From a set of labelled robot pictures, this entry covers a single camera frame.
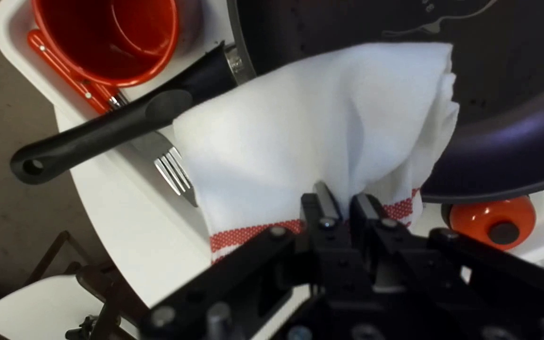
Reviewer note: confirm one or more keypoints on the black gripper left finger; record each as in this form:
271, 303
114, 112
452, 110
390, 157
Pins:
325, 218

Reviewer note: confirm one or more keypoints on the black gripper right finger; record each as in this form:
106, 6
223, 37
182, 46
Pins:
376, 224

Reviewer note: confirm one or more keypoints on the white towel with red stripes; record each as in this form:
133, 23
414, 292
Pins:
316, 125

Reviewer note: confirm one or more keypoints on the small orange knob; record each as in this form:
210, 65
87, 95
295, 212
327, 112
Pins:
473, 218

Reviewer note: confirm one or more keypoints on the metal fork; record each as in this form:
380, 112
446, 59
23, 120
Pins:
174, 173

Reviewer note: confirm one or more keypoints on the dark nonstick frying pan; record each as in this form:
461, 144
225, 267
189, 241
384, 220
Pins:
518, 144

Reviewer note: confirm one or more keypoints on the red cup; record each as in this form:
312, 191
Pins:
108, 31

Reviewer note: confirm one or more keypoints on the orange pen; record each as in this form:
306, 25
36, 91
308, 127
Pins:
65, 67

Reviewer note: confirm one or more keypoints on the white seat wooden chair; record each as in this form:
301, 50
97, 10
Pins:
33, 309

